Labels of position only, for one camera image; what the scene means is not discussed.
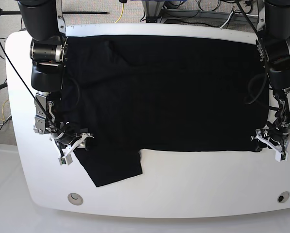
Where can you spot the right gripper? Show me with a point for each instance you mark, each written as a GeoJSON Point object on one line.
{"type": "Point", "coordinates": [65, 144]}

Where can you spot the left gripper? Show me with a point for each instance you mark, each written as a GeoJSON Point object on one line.
{"type": "Point", "coordinates": [277, 137]}

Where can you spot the black T-shirt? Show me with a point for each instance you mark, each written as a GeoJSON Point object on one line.
{"type": "Point", "coordinates": [135, 92]}

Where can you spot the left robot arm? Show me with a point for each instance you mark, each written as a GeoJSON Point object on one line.
{"type": "Point", "coordinates": [273, 43]}

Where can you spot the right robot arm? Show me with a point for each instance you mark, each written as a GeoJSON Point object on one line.
{"type": "Point", "coordinates": [45, 23]}

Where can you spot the right table grommet hole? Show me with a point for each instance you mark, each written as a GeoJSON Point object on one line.
{"type": "Point", "coordinates": [283, 197]}

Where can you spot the table grommet hole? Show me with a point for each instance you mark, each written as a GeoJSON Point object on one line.
{"type": "Point", "coordinates": [283, 197]}
{"type": "Point", "coordinates": [75, 199]}

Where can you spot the left table grommet hole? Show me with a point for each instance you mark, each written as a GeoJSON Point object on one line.
{"type": "Point", "coordinates": [75, 199]}

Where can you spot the black tripod pole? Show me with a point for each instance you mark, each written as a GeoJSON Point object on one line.
{"type": "Point", "coordinates": [4, 13]}

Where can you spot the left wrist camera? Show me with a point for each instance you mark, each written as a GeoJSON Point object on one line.
{"type": "Point", "coordinates": [281, 156]}

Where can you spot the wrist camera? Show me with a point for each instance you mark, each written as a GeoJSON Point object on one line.
{"type": "Point", "coordinates": [65, 160]}
{"type": "Point", "coordinates": [281, 156]}

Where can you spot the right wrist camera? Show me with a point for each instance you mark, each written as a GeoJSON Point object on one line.
{"type": "Point", "coordinates": [65, 160]}

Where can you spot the grey aluminium frame stand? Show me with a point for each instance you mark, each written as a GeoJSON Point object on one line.
{"type": "Point", "coordinates": [211, 13]}

